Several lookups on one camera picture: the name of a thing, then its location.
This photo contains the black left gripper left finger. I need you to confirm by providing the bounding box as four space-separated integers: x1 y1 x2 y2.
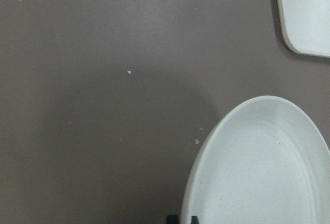
166 215 179 224

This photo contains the cream rabbit tray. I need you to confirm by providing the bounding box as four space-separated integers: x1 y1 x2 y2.
277 0 329 58

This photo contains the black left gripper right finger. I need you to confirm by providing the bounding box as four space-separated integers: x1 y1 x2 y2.
191 216 199 224

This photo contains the beige round plate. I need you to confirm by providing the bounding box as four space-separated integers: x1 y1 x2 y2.
180 95 329 223

